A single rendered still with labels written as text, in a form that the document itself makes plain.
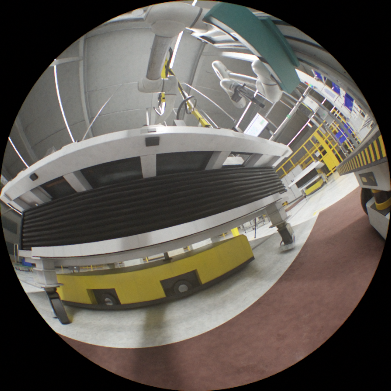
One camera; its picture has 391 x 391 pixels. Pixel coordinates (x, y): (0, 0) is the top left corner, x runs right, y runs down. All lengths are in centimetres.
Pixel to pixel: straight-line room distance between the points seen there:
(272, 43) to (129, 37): 984
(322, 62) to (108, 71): 1019
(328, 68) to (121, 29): 1029
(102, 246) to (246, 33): 100
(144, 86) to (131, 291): 134
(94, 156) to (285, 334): 89
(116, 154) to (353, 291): 95
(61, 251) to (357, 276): 104
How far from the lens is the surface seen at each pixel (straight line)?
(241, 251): 93
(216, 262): 82
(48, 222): 103
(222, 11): 61
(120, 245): 48
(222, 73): 123
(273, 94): 107
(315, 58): 82
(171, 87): 104
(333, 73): 76
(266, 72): 94
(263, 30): 71
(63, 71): 1186
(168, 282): 85
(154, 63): 87
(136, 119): 1067
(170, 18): 70
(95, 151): 58
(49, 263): 89
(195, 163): 93
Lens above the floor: 34
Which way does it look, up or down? 22 degrees up
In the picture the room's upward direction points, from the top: 21 degrees counter-clockwise
